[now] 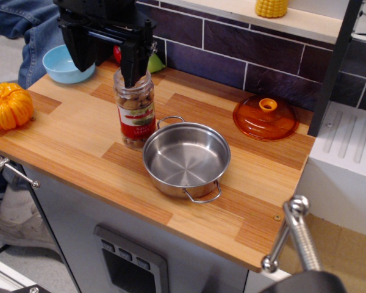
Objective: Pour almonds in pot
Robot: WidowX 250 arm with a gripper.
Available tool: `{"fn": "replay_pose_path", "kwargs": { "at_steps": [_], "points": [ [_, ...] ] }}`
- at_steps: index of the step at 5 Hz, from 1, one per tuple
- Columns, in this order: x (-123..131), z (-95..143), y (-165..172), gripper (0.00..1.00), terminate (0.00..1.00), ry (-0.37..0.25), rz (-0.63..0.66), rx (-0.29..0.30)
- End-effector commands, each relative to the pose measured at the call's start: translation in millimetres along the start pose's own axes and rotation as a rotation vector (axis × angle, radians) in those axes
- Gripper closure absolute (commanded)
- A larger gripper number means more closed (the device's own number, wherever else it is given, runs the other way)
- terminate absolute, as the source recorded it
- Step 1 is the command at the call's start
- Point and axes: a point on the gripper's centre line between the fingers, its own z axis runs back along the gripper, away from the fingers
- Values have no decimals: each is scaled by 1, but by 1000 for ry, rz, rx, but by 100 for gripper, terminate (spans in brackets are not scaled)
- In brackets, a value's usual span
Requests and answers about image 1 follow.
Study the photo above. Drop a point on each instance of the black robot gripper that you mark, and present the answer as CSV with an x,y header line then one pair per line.
x,y
118,22

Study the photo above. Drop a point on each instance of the clear jar of almonds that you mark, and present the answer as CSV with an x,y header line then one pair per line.
x,y
136,110

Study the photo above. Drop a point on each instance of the stainless steel pot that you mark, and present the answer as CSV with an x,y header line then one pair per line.
x,y
186,159

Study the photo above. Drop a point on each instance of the orange transparent pot lid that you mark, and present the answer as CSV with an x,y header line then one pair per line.
x,y
266,118

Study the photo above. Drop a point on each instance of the green toy apple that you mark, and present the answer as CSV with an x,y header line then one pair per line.
x,y
155,64

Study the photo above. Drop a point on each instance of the light blue bowl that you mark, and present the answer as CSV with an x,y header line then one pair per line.
x,y
61,68

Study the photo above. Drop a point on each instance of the person leg in jeans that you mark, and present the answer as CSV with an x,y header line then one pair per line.
x,y
36,22

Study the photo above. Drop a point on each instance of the orange toy pumpkin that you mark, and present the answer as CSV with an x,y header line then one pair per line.
x,y
16,106

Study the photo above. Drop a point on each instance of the yellow toy corn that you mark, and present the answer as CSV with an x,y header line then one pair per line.
x,y
271,8

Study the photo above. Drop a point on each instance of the white sneaker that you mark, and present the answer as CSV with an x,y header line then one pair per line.
x,y
24,227

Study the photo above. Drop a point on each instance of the wooden upper shelf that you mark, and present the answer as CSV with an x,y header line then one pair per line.
x,y
296,22

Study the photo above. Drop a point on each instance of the grey oven control panel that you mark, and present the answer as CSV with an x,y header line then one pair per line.
x,y
130,266

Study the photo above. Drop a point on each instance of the white toy sink drainer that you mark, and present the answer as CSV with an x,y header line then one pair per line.
x,y
341,140

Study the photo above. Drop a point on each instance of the black vertical post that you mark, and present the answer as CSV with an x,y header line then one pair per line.
x,y
336,60

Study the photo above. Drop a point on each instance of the right metal rail handle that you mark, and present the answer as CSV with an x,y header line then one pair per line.
x,y
294,226

